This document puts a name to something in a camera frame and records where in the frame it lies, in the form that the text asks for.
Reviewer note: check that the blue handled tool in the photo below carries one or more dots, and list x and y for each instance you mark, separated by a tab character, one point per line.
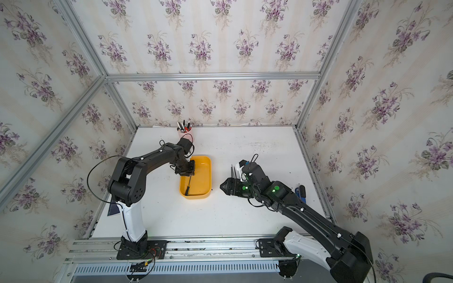
300	192

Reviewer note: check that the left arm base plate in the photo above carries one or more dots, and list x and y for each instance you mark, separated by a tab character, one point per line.
143	249

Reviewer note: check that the dark blue notebook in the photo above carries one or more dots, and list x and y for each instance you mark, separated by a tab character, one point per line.
113	208

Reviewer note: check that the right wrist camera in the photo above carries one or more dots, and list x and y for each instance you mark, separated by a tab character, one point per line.
242	172

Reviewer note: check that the yellow plastic storage tray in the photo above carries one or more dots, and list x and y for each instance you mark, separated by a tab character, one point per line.
201	182

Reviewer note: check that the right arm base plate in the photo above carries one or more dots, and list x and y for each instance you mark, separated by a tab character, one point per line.
269	248

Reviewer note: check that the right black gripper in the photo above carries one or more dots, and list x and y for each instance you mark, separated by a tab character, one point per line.
229	186

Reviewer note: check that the pink pen cup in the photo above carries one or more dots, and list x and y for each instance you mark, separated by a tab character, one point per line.
185	134

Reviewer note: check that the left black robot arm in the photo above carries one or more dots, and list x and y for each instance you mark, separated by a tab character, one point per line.
127	186

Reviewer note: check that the aluminium mounting rail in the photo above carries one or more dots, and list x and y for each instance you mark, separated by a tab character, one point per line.
179	249

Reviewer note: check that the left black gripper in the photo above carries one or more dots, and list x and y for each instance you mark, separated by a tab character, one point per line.
191	171

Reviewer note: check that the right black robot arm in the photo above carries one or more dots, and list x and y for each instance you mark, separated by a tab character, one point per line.
347	256

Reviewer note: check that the pens in cup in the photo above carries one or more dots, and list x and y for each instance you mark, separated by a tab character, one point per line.
183	127

